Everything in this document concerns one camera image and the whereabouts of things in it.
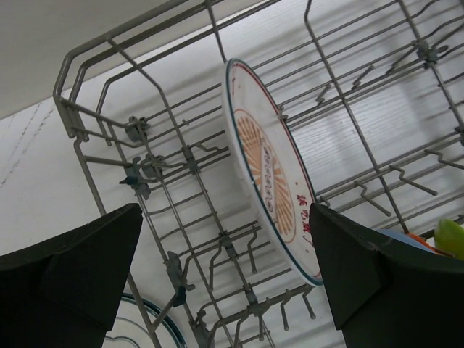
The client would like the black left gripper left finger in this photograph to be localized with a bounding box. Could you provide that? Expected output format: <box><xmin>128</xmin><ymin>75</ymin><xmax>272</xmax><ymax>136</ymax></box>
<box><xmin>1</xmin><ymin>203</ymin><xmax>143</xmax><ymax>347</ymax></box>

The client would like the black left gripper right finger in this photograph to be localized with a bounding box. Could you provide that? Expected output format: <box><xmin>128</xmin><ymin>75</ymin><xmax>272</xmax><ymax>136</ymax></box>
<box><xmin>310</xmin><ymin>204</ymin><xmax>463</xmax><ymax>347</ymax></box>

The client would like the light blue plastic plate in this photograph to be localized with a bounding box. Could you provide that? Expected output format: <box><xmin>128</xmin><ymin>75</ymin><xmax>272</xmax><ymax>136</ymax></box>
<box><xmin>377</xmin><ymin>229</ymin><xmax>434</xmax><ymax>252</ymax></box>

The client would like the orange plastic plate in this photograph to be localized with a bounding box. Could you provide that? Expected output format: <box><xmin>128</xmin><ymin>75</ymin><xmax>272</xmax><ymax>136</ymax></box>
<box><xmin>407</xmin><ymin>233</ymin><xmax>436</xmax><ymax>253</ymax></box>

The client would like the white plate blue rim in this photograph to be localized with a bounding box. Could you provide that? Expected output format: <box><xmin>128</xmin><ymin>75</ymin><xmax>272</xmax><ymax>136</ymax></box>
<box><xmin>102</xmin><ymin>293</ymin><xmax>187</xmax><ymax>348</ymax></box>

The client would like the lime green plastic plate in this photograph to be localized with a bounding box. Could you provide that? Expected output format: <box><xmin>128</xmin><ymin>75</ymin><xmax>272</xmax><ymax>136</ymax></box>
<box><xmin>434</xmin><ymin>218</ymin><xmax>464</xmax><ymax>260</ymax></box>

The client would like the white plate orange sunburst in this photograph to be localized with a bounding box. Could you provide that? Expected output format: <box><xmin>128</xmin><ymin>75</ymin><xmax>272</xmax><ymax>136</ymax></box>
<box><xmin>221</xmin><ymin>58</ymin><xmax>323</xmax><ymax>286</ymax></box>

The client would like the grey wire dish rack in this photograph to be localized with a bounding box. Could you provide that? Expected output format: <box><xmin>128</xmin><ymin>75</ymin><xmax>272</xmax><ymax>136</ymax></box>
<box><xmin>54</xmin><ymin>1</ymin><xmax>463</xmax><ymax>347</ymax></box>

